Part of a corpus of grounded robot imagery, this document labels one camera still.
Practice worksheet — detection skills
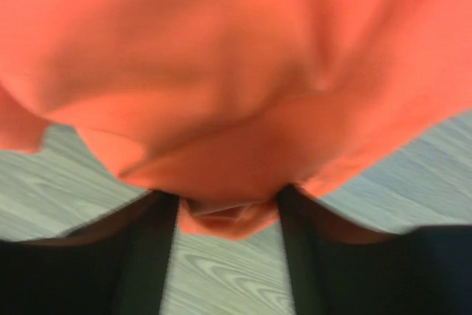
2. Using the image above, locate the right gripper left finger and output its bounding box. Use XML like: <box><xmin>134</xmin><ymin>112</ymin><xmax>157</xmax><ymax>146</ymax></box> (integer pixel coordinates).
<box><xmin>1</xmin><ymin>191</ymin><xmax>179</xmax><ymax>314</ymax></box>

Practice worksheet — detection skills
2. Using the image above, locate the orange t shirt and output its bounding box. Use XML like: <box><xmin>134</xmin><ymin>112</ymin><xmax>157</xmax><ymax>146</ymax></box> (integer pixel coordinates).
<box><xmin>1</xmin><ymin>0</ymin><xmax>471</xmax><ymax>239</ymax></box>

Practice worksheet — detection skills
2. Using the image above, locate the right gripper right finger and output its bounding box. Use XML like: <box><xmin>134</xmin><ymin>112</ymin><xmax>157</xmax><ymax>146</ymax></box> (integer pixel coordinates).
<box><xmin>277</xmin><ymin>186</ymin><xmax>471</xmax><ymax>314</ymax></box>

